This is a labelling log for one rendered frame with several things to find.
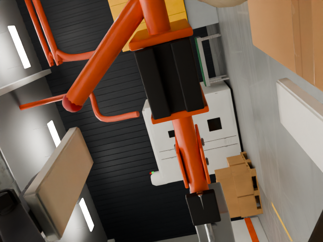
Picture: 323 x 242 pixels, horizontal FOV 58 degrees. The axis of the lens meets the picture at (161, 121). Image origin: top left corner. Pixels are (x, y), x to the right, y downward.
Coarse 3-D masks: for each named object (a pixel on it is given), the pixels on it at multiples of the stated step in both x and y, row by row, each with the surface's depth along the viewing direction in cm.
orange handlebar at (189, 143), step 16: (144, 0) 26; (160, 0) 26; (144, 16) 27; (160, 16) 26; (160, 32) 27; (176, 128) 31; (192, 128) 31; (176, 144) 34; (192, 144) 32; (192, 160) 32; (192, 176) 33; (208, 176) 33; (192, 192) 35
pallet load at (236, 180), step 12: (240, 156) 741; (228, 168) 704; (240, 168) 687; (216, 180) 717; (228, 180) 671; (240, 180) 669; (252, 180) 718; (228, 192) 683; (240, 192) 679; (252, 192) 678; (228, 204) 696; (240, 204) 690; (252, 204) 689; (240, 216) 705
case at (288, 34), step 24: (264, 0) 38; (288, 0) 31; (312, 0) 26; (264, 24) 41; (288, 24) 32; (312, 24) 27; (264, 48) 43; (288, 48) 34; (312, 48) 28; (312, 72) 29
